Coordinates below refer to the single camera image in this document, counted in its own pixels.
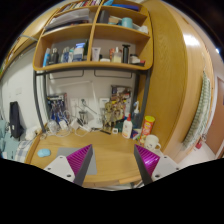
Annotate wooden wall shelf unit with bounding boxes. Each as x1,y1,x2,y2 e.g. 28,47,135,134
33,0,153,71

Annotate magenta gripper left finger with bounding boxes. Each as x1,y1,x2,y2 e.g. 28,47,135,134
44,145,93,186

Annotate black bag on wall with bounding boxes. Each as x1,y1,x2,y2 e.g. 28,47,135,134
9,101,23,138

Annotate white glue bottle red cap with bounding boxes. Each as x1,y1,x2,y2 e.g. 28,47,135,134
122,115,133,139

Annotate white ceramic mug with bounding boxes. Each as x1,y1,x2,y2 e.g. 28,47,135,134
144,135,161,150

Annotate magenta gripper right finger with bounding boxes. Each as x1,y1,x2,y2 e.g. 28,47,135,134
134,145,179,185

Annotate wooden wardrobe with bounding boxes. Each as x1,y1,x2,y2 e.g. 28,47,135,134
144,0,214,162

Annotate tangled white cables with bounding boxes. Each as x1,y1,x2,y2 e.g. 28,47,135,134
40,109,93,138

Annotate tall black bottle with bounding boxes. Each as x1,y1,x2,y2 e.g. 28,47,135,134
122,44,130,63

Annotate blue bottle on shelf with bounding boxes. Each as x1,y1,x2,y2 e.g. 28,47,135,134
43,48,50,67

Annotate yellow red snack can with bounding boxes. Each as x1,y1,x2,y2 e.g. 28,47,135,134
139,116,155,144

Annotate golden model figure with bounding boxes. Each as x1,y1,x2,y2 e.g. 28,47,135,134
103,101,124,131

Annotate patterned hanging towel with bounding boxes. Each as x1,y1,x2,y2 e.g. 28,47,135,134
183,73,211,148

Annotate teal cup on shelf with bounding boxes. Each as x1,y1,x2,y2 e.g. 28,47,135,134
121,17,133,28

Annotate white tube on shelf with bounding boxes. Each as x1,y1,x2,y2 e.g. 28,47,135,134
92,47,101,62

